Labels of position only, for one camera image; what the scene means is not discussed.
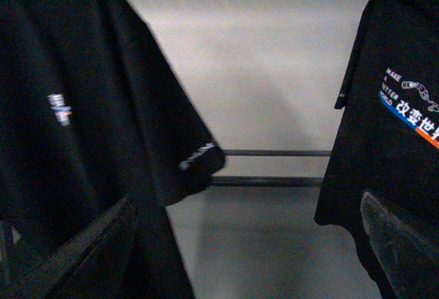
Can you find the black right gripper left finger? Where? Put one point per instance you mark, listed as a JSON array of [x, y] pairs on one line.
[[90, 265]]

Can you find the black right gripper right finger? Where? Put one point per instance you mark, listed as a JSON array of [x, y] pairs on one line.
[[405, 245]]

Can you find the black t-shirt colourful print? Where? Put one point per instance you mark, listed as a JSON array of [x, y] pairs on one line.
[[387, 141]]

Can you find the black t-shirt small logo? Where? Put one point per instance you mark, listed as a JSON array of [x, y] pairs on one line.
[[91, 111]]

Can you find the metal clothes rack frame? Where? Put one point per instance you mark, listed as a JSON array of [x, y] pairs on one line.
[[270, 181]]

